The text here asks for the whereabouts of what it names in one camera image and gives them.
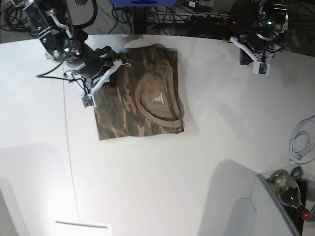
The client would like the black mesh tray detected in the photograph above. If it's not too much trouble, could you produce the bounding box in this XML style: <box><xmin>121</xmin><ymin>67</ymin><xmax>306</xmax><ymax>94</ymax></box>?
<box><xmin>283</xmin><ymin>180</ymin><xmax>309</xmax><ymax>234</ymax></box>

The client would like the black coiled cable on floor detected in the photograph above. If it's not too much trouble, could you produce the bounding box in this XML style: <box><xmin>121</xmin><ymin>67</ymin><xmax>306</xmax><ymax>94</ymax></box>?
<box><xmin>0</xmin><ymin>0</ymin><xmax>35</xmax><ymax>37</ymax></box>

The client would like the grey equipment box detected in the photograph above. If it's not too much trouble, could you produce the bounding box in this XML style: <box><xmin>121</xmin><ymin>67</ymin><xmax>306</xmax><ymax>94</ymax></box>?
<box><xmin>251</xmin><ymin>175</ymin><xmax>300</xmax><ymax>236</ymax></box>

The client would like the green tape roll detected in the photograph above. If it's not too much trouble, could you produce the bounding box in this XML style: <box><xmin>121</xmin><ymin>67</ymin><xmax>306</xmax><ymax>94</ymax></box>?
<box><xmin>291</xmin><ymin>166</ymin><xmax>303</xmax><ymax>179</ymax></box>

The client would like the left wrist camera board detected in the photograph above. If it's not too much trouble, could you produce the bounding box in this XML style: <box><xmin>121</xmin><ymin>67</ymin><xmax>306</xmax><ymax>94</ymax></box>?
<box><xmin>252</xmin><ymin>61</ymin><xmax>270</xmax><ymax>76</ymax></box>

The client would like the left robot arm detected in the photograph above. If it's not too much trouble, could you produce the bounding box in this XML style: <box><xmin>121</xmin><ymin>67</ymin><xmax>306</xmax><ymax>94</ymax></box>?
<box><xmin>238</xmin><ymin>0</ymin><xmax>289</xmax><ymax>65</ymax></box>

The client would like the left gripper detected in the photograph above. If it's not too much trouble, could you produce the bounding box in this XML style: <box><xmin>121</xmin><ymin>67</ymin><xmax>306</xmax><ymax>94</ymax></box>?
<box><xmin>240</xmin><ymin>31</ymin><xmax>275</xmax><ymax>66</ymax></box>

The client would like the clear glass bottle red cap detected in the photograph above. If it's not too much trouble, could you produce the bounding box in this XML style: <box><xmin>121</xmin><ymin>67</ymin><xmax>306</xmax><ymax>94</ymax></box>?
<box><xmin>269</xmin><ymin>170</ymin><xmax>311</xmax><ymax>221</ymax></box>

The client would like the black power strip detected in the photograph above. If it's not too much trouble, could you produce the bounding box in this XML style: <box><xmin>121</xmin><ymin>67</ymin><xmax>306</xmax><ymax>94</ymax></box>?
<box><xmin>189</xmin><ymin>15</ymin><xmax>240</xmax><ymax>26</ymax></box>

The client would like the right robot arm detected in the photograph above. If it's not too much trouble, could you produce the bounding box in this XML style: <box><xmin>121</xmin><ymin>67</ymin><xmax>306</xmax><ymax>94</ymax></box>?
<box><xmin>11</xmin><ymin>0</ymin><xmax>123</xmax><ymax>89</ymax></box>

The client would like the camouflage t-shirt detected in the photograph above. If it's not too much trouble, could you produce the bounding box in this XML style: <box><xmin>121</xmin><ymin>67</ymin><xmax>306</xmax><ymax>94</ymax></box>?
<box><xmin>94</xmin><ymin>44</ymin><xmax>184</xmax><ymax>140</ymax></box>

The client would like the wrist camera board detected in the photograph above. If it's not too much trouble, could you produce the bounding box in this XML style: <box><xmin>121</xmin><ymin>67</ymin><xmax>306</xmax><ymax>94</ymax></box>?
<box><xmin>252</xmin><ymin>61</ymin><xmax>270</xmax><ymax>76</ymax></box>
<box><xmin>81</xmin><ymin>94</ymin><xmax>97</xmax><ymax>108</ymax></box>

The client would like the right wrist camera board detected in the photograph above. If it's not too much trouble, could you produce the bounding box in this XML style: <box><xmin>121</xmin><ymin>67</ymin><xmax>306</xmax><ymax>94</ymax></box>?
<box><xmin>81</xmin><ymin>94</ymin><xmax>97</xmax><ymax>108</ymax></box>

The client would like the white coiled cable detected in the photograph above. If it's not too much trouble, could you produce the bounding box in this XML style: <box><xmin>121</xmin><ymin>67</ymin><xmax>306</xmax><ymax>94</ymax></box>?
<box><xmin>288</xmin><ymin>116</ymin><xmax>315</xmax><ymax>164</ymax></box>

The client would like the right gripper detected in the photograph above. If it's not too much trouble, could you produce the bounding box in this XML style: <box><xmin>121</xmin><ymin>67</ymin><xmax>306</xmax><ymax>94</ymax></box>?
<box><xmin>71</xmin><ymin>46</ymin><xmax>119</xmax><ymax>89</ymax></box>

